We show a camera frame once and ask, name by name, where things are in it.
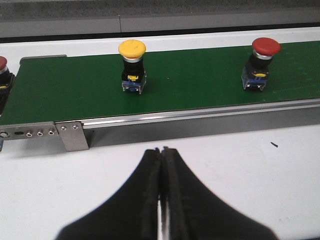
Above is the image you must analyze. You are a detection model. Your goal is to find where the green conveyor belt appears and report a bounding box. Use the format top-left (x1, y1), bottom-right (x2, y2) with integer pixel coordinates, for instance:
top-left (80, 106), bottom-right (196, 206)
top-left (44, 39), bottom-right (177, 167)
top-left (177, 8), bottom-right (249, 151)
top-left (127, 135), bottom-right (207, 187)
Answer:
top-left (0, 41), bottom-right (320, 125)

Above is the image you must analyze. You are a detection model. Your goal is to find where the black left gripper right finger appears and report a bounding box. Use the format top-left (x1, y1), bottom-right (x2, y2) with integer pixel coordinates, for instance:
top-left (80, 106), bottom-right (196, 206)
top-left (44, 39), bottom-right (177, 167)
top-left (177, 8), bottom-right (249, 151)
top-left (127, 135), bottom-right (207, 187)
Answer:
top-left (161, 147), bottom-right (277, 240)

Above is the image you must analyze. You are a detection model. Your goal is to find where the steel conveyor bracket left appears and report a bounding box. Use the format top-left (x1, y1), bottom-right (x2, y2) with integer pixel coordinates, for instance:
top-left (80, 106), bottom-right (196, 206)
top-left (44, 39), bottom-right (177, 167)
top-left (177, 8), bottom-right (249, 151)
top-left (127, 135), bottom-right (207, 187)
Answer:
top-left (0, 121), bottom-right (89, 152)

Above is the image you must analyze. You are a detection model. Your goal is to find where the aluminium conveyor frame rail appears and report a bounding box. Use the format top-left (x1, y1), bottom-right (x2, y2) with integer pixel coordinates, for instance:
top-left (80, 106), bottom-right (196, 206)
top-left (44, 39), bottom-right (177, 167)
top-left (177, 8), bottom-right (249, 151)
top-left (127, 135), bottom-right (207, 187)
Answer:
top-left (80, 98), bottom-right (320, 129)

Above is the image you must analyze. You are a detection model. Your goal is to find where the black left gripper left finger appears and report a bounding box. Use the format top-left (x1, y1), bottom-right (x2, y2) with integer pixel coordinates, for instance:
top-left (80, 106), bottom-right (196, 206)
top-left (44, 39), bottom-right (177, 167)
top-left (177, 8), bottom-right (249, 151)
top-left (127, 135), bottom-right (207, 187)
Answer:
top-left (56, 148), bottom-right (161, 240)

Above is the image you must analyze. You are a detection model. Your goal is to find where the yellow mushroom push button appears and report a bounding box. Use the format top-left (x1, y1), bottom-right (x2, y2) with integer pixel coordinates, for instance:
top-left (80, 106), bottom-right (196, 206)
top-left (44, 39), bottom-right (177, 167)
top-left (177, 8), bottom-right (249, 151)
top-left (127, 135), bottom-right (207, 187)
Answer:
top-left (118, 39), bottom-right (147, 95)

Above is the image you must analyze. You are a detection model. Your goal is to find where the red mushroom push button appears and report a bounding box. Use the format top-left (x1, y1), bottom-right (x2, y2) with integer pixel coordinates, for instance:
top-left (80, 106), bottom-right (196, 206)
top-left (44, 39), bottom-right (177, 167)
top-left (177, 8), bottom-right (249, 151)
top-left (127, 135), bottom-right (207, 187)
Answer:
top-left (0, 56), bottom-right (15, 114)
top-left (241, 37), bottom-right (281, 91)

